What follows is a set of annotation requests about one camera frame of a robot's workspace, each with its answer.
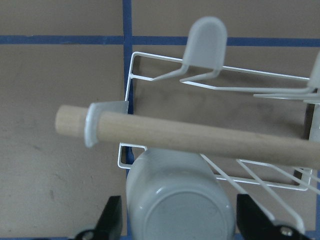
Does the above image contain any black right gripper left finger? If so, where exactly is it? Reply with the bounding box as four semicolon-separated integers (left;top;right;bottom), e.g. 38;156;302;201
74;195;122;240

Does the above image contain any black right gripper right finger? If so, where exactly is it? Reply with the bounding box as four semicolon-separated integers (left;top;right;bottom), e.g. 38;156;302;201
236;194;309;240

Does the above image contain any white ribbed plastic cup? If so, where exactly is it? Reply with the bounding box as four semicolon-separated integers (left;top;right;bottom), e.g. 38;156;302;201
126;148;236;240

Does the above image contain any white wire cup rack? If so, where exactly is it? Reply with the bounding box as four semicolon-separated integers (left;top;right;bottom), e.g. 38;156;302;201
54;16;320;236

